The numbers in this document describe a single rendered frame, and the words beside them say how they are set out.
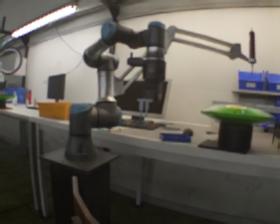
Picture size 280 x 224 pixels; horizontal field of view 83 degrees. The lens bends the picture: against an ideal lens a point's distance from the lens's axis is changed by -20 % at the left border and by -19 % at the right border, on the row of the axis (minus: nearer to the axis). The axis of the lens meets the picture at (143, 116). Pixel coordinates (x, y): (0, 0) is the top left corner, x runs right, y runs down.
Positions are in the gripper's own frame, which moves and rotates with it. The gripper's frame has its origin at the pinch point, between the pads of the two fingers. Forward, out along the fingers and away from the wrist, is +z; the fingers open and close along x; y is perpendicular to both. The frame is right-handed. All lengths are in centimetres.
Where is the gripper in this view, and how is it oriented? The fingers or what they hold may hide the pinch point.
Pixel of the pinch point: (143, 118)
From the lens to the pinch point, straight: 63.6
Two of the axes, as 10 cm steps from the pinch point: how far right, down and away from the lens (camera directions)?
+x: 3.2, -0.6, 9.4
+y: 9.4, 0.9, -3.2
